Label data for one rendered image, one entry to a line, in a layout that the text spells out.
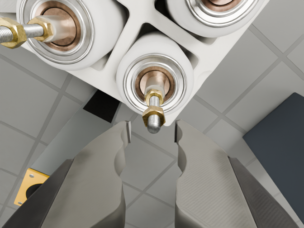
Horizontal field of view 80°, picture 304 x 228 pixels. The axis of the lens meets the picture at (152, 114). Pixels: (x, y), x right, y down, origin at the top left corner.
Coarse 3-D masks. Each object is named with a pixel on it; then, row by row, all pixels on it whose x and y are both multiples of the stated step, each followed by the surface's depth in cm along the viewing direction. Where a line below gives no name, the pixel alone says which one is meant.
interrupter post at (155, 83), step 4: (156, 76) 21; (148, 80) 21; (152, 80) 20; (156, 80) 20; (160, 80) 21; (148, 84) 19; (152, 84) 19; (156, 84) 19; (160, 84) 19; (148, 88) 19; (152, 88) 19; (156, 88) 19; (160, 88) 19; (164, 88) 20; (144, 92) 19; (164, 92) 19; (144, 96) 19; (164, 96) 19
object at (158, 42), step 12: (144, 36) 29; (156, 36) 25; (168, 36) 30; (132, 48) 21; (144, 48) 20; (156, 48) 20; (168, 48) 20; (132, 60) 20; (180, 60) 20; (120, 72) 21; (192, 72) 22; (120, 84) 22; (192, 84) 22; (120, 96) 23; (132, 108) 23
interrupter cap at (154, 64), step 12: (144, 60) 20; (156, 60) 20; (168, 60) 20; (132, 72) 21; (144, 72) 21; (156, 72) 21; (168, 72) 21; (180, 72) 21; (132, 84) 21; (144, 84) 22; (168, 84) 22; (180, 84) 21; (132, 96) 22; (168, 96) 22; (180, 96) 22; (144, 108) 23; (168, 108) 23
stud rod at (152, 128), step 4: (152, 96) 18; (156, 96) 18; (152, 100) 17; (156, 100) 17; (152, 104) 16; (156, 104) 16; (152, 116) 14; (156, 116) 14; (148, 120) 14; (152, 120) 14; (156, 120) 14; (148, 124) 13; (152, 124) 13; (156, 124) 13; (160, 124) 14; (148, 128) 13; (152, 128) 13; (156, 128) 13; (160, 128) 14; (152, 132) 14; (156, 132) 14
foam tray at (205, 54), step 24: (120, 0) 24; (144, 0) 24; (144, 24) 35; (168, 24) 25; (120, 48) 27; (192, 48) 26; (216, 48) 26; (72, 72) 28; (96, 72) 28; (192, 96) 30; (168, 120) 32
